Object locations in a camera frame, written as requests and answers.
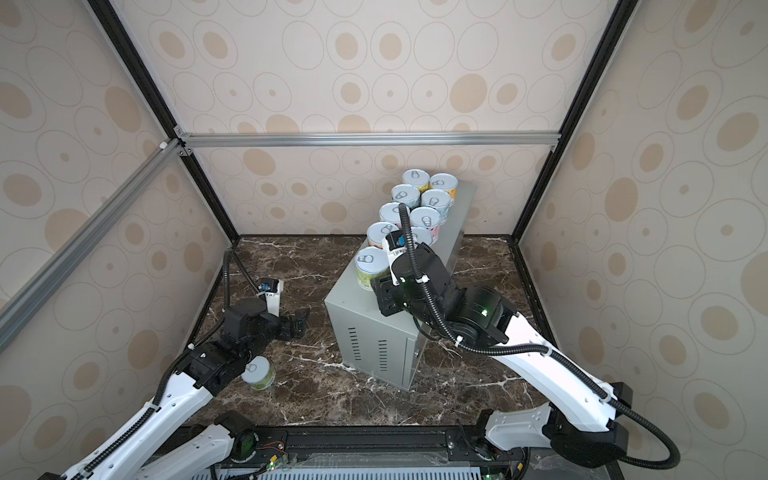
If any brown label can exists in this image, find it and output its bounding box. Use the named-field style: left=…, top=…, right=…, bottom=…
left=367, top=221, right=398, bottom=249

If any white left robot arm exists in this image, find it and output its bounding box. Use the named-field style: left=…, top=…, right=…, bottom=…
left=42, top=298, right=310, bottom=479

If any teal label can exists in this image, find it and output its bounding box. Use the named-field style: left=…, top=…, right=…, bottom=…
left=420, top=189, right=453, bottom=219

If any black corner frame post left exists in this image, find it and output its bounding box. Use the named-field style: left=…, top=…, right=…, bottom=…
left=85, top=0, right=240, bottom=246

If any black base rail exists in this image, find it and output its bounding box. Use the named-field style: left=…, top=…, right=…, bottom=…
left=155, top=423, right=625, bottom=480

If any silver aluminium rail left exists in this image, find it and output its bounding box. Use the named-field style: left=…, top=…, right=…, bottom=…
left=1, top=139, right=182, bottom=350

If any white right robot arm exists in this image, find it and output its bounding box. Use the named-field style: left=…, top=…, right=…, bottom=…
left=372, top=243, right=628, bottom=468

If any yellow orange label can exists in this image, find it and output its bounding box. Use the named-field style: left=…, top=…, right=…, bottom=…
left=429, top=173, right=459, bottom=200

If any orange fruit label can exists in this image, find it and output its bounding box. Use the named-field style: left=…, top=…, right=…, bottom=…
left=411, top=226, right=433, bottom=246

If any green label can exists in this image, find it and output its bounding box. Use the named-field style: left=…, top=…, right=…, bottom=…
left=241, top=356, right=276, bottom=391
left=354, top=246, right=389, bottom=291

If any pink flower label can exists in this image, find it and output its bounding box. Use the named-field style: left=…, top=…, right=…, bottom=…
left=409, top=206, right=443, bottom=241

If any silver aluminium crossbar back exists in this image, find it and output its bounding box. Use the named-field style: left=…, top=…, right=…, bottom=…
left=181, top=130, right=560, bottom=148

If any black corner frame post right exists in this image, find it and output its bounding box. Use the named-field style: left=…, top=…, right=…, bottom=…
left=511, top=0, right=639, bottom=244

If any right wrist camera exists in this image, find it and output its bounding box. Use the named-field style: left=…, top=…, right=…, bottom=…
left=382, top=230, right=413, bottom=286

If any black corner frame post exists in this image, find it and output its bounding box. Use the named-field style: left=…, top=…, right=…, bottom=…
left=511, top=0, right=639, bottom=244
left=85, top=0, right=240, bottom=246

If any light blue label can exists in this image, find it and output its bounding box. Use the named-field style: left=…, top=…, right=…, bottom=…
left=391, top=184, right=421, bottom=209

